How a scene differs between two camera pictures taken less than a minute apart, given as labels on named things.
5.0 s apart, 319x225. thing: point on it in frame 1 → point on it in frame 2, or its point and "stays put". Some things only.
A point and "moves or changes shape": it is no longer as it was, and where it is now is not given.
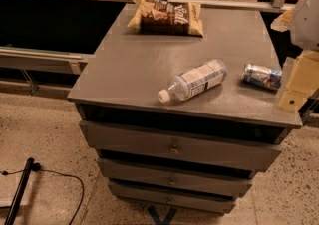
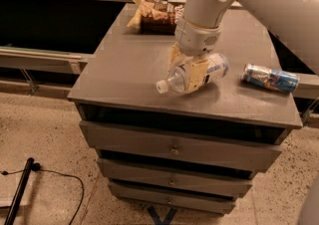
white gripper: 308,20 → 195,39
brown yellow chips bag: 155,16 stays put
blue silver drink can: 261,75 stays put
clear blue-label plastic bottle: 195,81 moves or changes shape
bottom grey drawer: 175,199 stays put
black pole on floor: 11,215 stays put
